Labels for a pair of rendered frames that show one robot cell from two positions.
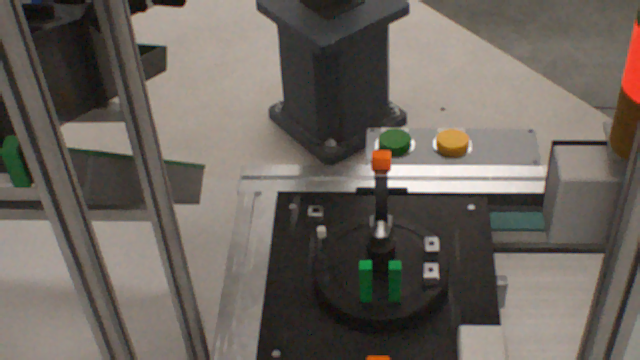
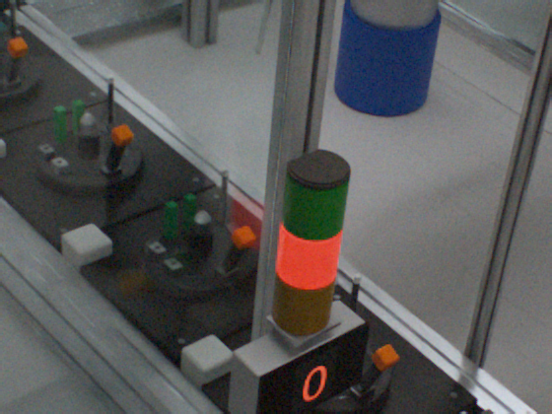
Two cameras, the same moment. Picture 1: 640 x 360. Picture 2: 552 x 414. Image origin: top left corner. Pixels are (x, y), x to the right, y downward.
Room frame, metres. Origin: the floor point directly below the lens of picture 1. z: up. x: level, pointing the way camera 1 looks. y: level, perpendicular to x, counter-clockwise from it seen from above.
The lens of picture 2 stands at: (0.98, -0.87, 1.99)
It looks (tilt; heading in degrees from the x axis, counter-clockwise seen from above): 38 degrees down; 129
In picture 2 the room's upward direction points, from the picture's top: 7 degrees clockwise
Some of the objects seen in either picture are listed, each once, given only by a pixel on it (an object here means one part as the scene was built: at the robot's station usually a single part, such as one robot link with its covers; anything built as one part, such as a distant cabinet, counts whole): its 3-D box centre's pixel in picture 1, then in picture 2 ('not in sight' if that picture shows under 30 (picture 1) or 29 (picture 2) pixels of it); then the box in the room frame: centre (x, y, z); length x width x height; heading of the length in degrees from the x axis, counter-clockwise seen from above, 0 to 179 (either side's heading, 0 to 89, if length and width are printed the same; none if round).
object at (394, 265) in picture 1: (394, 281); not in sight; (0.55, -0.07, 1.01); 0.01 x 0.01 x 0.05; 84
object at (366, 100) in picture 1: (334, 63); not in sight; (0.98, -0.03, 0.96); 0.15 x 0.15 x 0.20; 35
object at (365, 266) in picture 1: (365, 281); not in sight; (0.55, -0.04, 1.01); 0.01 x 0.01 x 0.05; 84
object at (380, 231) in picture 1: (380, 232); not in sight; (0.59, -0.06, 1.04); 0.02 x 0.02 x 0.03
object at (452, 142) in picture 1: (452, 144); not in sight; (0.80, -0.16, 0.96); 0.04 x 0.04 x 0.02
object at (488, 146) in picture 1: (451, 163); not in sight; (0.80, -0.16, 0.93); 0.21 x 0.07 x 0.06; 84
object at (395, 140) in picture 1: (394, 144); not in sight; (0.81, -0.09, 0.96); 0.04 x 0.04 x 0.02
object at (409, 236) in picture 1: (380, 270); not in sight; (0.59, -0.06, 0.98); 0.14 x 0.14 x 0.02
